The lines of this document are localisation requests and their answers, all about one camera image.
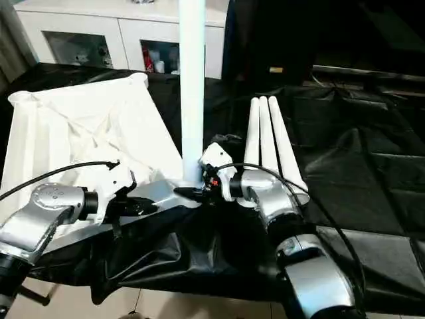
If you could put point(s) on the red bottle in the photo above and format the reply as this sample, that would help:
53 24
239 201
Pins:
147 65

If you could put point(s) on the white cabinet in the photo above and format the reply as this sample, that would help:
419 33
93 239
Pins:
119 30

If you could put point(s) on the gold label plate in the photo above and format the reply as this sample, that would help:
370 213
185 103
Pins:
276 69

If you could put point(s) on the grey curtain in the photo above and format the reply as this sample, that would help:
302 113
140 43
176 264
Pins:
10 40

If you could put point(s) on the black mat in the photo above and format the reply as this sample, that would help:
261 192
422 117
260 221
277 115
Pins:
358 186

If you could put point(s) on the white plastic table leg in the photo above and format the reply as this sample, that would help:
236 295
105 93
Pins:
251 136
192 86
267 139
285 153

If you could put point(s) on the white plastic table top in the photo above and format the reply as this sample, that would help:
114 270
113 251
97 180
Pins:
86 139

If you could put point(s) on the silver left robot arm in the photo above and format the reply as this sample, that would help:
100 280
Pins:
40 219

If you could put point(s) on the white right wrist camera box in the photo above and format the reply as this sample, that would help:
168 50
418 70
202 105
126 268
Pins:
216 159

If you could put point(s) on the silver metal rail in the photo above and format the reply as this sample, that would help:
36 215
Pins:
372 72

